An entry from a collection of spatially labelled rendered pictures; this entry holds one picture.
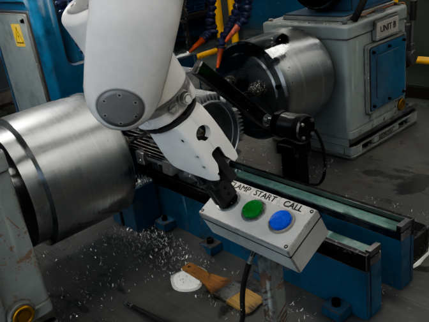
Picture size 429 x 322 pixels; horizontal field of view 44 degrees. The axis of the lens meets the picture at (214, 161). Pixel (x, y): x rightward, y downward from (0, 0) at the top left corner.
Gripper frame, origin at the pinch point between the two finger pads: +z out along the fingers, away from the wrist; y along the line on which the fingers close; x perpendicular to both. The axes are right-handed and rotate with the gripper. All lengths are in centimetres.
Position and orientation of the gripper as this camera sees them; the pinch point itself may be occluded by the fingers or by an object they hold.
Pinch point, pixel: (220, 190)
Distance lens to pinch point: 74.8
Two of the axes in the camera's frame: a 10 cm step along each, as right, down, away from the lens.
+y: -6.7, -2.2, 7.1
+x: -6.1, 7.1, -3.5
